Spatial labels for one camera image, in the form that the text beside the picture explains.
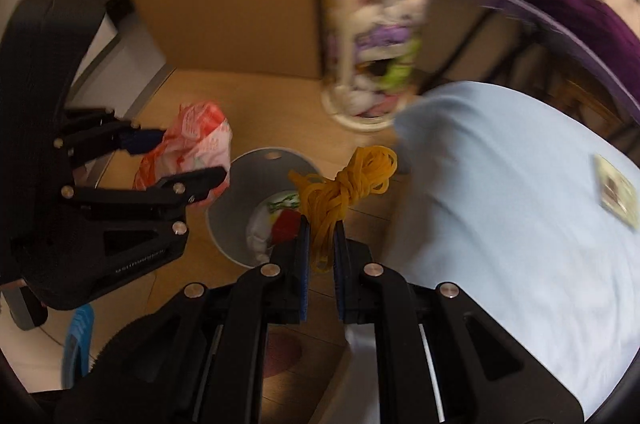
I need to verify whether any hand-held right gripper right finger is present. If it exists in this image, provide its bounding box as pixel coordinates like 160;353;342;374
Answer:
332;221;586;424

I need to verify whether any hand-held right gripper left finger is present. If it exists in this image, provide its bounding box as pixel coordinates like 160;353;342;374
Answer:
55;214;312;424

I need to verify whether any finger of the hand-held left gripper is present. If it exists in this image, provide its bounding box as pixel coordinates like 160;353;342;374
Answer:
60;166;229;226
52;107;166;166

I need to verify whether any grey trash bin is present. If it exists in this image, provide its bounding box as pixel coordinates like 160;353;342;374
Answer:
205;147;326;268

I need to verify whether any red white plastic bag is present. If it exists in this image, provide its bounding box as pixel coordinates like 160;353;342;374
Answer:
132;102;235;207

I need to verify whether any yellow rubber band bundle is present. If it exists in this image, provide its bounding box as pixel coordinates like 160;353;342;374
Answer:
289;145;400;276

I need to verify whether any red wrapper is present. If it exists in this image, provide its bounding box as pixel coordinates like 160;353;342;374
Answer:
272;210;302;245

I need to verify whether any white crumpled tissue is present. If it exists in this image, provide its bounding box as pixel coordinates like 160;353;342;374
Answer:
245;190;301;262

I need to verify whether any light blue bed sheet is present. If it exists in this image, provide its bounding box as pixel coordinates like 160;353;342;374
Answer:
345;80;640;424

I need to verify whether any blue plastic stool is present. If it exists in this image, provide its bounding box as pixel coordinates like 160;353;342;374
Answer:
61;303;96;391

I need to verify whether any clear toy container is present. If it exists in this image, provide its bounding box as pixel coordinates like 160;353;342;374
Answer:
317;0;441;132

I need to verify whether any small silver foil packet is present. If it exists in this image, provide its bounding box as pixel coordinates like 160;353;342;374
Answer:
594;154;640;232

